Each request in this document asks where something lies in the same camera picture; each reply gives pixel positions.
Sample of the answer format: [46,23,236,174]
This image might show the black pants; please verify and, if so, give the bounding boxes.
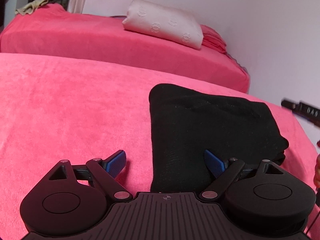
[149,83,289,193]

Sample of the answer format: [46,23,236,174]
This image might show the cream embossed pillow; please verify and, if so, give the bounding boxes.
[123,0,203,50]

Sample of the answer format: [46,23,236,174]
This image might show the folded pink blanket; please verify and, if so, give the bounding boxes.
[201,25,227,54]

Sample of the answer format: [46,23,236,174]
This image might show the far bed with pink cover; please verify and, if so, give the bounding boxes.
[1,4,250,93]

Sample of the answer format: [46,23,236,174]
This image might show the beige cloth on far bed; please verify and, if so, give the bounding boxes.
[15,0,49,16]

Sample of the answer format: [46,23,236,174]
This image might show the person's hand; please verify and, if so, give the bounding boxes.
[313,154,320,189]

